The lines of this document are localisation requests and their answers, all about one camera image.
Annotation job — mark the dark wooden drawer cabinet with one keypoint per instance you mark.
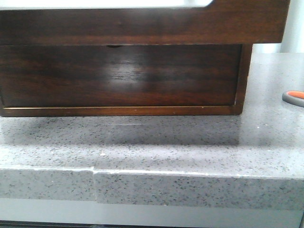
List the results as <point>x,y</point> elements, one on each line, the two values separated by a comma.
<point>243,78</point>

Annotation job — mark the grey orange handled scissors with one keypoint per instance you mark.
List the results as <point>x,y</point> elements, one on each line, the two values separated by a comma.
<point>294,98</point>

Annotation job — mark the white tray in drawer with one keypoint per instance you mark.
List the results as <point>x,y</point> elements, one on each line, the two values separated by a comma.
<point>100,4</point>

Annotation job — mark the dark wooden drawer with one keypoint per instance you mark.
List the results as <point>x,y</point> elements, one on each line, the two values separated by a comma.
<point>221,22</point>
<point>118,76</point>

